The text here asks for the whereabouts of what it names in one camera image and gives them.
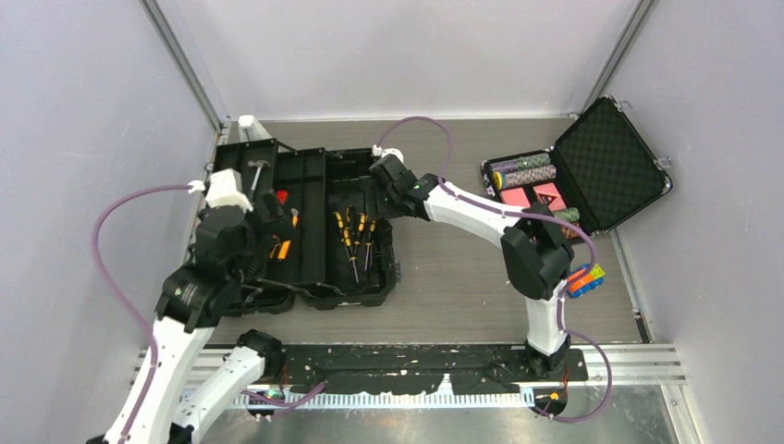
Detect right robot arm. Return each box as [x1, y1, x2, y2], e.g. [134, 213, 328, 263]
[369, 154, 574, 380]

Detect red card deck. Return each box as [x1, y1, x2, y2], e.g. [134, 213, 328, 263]
[533, 181, 568, 213]

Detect white metronome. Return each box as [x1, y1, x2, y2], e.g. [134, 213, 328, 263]
[238, 115, 272, 142]

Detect yellow black utility knife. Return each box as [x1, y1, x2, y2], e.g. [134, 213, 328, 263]
[268, 208, 300, 262]

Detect red black pliers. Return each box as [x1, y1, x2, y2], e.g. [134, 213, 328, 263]
[276, 190, 289, 205]

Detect pink card deck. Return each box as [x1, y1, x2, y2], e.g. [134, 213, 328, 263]
[500, 187, 532, 209]

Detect poker chip row orange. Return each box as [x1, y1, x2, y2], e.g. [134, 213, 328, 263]
[561, 221, 582, 241]

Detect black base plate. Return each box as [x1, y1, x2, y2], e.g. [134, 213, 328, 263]
[281, 344, 588, 395]

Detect poker chip row green red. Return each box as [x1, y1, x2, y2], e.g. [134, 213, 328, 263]
[553, 207, 581, 224]

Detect poker chip row top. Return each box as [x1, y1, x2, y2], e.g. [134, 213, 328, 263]
[490, 153, 551, 174]

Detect small steel hammer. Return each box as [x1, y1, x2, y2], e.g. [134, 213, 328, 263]
[248, 159, 273, 192]

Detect black aluminium poker chip case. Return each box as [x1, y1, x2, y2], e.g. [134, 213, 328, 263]
[481, 95, 673, 235]

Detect blue orange small object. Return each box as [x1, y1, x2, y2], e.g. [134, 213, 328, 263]
[568, 264, 606, 299]

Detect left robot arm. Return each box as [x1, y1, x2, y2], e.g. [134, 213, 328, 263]
[93, 191, 285, 443]

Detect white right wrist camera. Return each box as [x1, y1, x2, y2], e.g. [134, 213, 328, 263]
[372, 144, 405, 163]

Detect black plastic toolbox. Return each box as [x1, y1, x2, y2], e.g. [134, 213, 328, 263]
[211, 139, 397, 316]

